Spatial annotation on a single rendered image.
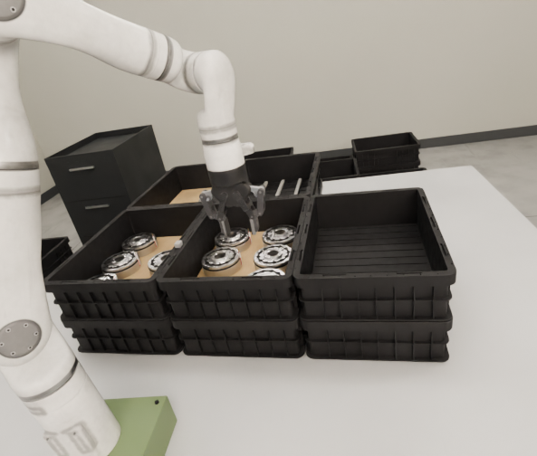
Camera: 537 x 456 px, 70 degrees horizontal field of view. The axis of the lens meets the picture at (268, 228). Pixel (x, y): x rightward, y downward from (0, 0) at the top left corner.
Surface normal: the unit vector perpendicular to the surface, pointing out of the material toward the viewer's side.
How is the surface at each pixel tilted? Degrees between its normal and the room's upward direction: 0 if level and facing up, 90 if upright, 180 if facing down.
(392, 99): 90
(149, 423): 4
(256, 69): 90
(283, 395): 0
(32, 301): 89
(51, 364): 16
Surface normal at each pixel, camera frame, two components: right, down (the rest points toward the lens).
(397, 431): -0.16, -0.87
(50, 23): 0.74, 0.36
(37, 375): -0.03, -0.75
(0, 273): 0.49, 0.15
